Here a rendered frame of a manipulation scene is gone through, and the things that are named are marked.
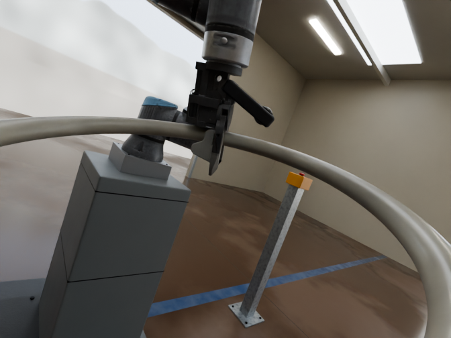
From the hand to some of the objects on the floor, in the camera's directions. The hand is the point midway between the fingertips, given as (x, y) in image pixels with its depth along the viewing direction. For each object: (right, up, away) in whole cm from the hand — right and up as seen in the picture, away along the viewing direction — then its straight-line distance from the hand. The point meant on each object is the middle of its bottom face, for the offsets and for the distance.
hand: (217, 166), depth 50 cm
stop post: (+17, -106, +118) cm, 159 cm away
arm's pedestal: (-69, -80, +68) cm, 126 cm away
